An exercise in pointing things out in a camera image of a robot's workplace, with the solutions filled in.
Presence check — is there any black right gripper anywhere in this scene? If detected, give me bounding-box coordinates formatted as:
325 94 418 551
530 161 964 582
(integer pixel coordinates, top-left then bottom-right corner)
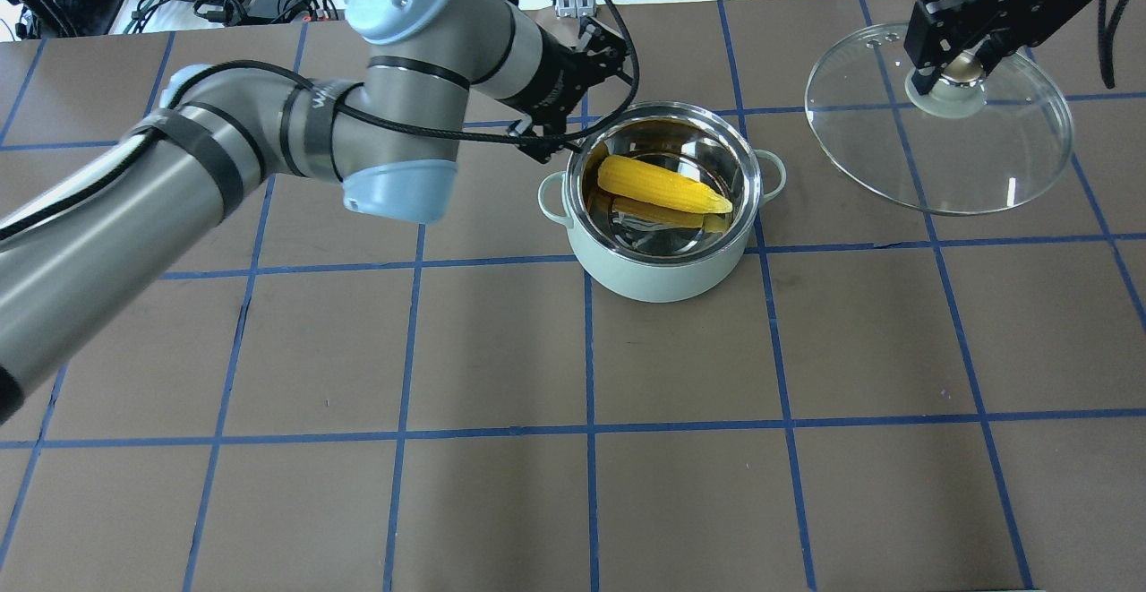
904 0 1092 95

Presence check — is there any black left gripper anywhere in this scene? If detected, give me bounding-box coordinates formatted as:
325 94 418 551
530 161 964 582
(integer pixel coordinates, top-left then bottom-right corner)
512 18 635 164

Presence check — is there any yellow corn cob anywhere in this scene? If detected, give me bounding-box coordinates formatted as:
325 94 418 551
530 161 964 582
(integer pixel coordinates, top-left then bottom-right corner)
597 155 733 215

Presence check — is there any glass pot lid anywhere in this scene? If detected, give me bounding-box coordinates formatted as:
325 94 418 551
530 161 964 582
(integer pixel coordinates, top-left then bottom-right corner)
804 21 1075 216

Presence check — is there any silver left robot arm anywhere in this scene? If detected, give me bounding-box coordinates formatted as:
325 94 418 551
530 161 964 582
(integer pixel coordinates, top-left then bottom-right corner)
1 0 641 420

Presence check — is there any pale green cooking pot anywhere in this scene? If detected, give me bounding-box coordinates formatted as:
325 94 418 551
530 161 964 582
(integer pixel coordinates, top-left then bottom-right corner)
537 101 787 303

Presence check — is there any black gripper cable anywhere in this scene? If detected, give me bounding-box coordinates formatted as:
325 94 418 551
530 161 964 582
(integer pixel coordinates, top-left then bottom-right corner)
0 0 641 244

